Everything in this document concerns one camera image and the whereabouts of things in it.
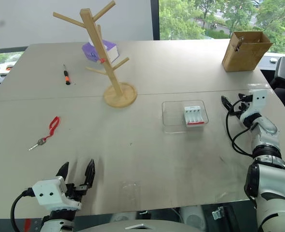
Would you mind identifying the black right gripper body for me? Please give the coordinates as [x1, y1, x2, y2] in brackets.
[238, 93, 254, 111]

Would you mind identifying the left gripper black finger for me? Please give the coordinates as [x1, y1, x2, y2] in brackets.
[55, 161, 70, 182]
[84, 158, 96, 189]

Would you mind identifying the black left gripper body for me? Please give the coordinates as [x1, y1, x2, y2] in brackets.
[64, 182, 93, 202]

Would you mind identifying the white and red battery charger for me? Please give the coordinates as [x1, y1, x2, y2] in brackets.
[183, 105, 206, 128]

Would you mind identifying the small clear plastic sheet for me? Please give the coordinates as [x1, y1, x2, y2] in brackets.
[119, 180, 142, 206]

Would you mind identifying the brown cardboard box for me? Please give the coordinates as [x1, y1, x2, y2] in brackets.
[221, 31, 274, 73]

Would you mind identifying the metal binder clip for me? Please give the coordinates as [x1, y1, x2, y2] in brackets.
[234, 36, 245, 52]

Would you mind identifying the clear plastic tray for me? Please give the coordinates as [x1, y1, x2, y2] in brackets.
[161, 99, 210, 133]

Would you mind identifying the grey robot torso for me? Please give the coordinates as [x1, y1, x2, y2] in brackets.
[77, 218, 207, 232]

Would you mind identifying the orange and black screwdriver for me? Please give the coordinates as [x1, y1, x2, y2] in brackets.
[63, 64, 70, 86]

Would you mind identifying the wooden tree peg rack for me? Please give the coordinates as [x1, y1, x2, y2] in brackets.
[53, 0, 138, 108]

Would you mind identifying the purple tissue box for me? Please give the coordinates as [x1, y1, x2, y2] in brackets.
[82, 40, 120, 63]

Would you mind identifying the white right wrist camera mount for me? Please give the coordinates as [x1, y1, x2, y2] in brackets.
[239, 89, 269, 122]

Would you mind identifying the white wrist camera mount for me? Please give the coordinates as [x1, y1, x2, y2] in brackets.
[239, 89, 269, 122]
[32, 175, 83, 211]

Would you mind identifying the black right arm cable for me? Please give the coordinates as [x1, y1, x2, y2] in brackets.
[225, 99, 255, 157]

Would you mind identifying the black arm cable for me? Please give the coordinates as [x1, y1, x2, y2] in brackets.
[10, 188, 36, 232]
[225, 99, 255, 157]

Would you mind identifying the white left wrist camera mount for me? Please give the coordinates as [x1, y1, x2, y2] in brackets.
[32, 175, 83, 211]

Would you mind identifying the silver key with red strap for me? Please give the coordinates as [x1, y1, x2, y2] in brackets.
[28, 116, 61, 152]

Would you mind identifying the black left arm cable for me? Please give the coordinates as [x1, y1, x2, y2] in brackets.
[10, 188, 36, 232]

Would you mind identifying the metal bracket under table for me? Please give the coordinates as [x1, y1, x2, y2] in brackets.
[212, 206, 225, 221]

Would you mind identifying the dark window frame post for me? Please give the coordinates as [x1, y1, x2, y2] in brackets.
[150, 0, 161, 41]

